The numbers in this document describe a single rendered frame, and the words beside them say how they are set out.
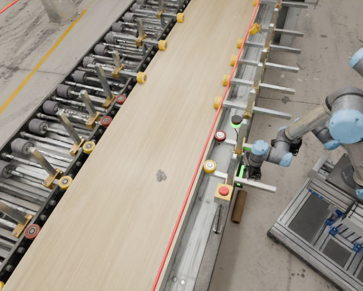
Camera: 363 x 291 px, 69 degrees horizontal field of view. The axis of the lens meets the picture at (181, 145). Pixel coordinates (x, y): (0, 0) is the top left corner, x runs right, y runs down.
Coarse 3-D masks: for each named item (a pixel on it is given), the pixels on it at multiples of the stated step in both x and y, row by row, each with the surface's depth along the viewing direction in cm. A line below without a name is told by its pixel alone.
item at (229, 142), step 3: (216, 141) 181; (225, 141) 178; (228, 141) 177; (231, 141) 177; (234, 141) 177; (228, 144) 179; (231, 144) 178; (234, 144) 177; (246, 144) 175; (249, 144) 175; (243, 147) 176; (246, 147) 175; (249, 147) 174
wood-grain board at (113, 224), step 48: (192, 0) 285; (240, 0) 279; (192, 48) 234; (144, 96) 202; (192, 96) 199; (144, 144) 175; (192, 144) 173; (96, 192) 156; (144, 192) 155; (192, 192) 153; (48, 240) 141; (96, 240) 140; (144, 240) 138; (48, 288) 128; (96, 288) 126; (144, 288) 125
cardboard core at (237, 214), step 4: (240, 192) 240; (244, 192) 240; (240, 196) 237; (244, 196) 238; (236, 200) 237; (240, 200) 235; (244, 200) 236; (236, 204) 234; (240, 204) 233; (244, 204) 236; (236, 208) 231; (240, 208) 231; (236, 212) 229; (240, 212) 229; (232, 216) 229; (236, 216) 227; (240, 216) 228; (232, 220) 227; (236, 220) 225
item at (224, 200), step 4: (220, 184) 120; (224, 184) 120; (216, 188) 119; (228, 188) 118; (232, 188) 118; (216, 192) 117; (228, 192) 117; (216, 196) 116; (220, 196) 116; (224, 196) 116; (228, 196) 116; (216, 200) 119; (220, 200) 118; (224, 200) 117; (228, 200) 116; (224, 204) 120; (228, 204) 119
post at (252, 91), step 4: (252, 88) 164; (252, 92) 163; (252, 96) 166; (248, 100) 170; (252, 100) 168; (248, 104) 172; (252, 104) 171; (248, 108) 175; (248, 120) 184; (248, 124) 190
